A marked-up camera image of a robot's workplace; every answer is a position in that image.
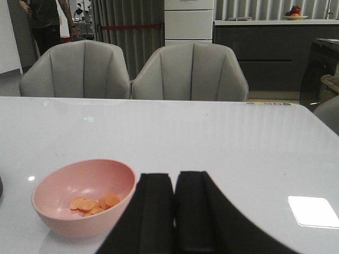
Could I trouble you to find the pink bowl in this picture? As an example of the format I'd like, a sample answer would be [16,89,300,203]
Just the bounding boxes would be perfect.
[31,159,137,238]

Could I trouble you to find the grey chair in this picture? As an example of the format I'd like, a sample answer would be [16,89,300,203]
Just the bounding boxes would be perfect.
[131,41,248,102]
[19,40,130,99]

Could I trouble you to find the left grey chair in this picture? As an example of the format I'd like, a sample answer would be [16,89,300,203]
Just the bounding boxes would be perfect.
[19,40,130,99]

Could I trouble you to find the white drawer cabinet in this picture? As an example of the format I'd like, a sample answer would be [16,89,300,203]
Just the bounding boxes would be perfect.
[164,0,215,46]

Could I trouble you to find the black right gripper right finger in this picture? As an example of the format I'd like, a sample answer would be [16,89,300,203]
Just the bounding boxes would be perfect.
[174,171,294,253]

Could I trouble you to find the dark glossy appliance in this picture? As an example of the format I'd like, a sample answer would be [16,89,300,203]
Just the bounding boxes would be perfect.
[299,39,338,111]

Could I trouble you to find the person in dark clothes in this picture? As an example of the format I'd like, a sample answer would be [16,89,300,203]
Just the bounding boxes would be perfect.
[19,0,78,55]

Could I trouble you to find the orange ham slices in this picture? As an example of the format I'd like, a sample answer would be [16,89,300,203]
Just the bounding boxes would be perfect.
[68,193,121,217]

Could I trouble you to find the fruit plate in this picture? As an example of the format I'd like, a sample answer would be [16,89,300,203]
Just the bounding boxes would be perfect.
[283,5,308,20]

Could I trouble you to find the right grey chair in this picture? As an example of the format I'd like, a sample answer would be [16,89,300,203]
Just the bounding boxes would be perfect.
[131,41,248,102]

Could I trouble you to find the dark blue pot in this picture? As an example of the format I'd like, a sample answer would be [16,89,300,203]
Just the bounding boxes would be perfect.
[0,176,3,198]

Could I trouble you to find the dark grey counter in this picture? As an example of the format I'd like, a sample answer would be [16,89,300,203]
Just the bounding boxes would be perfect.
[213,20,338,92]

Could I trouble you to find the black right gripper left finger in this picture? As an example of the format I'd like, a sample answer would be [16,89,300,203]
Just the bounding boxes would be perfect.
[98,173,174,253]

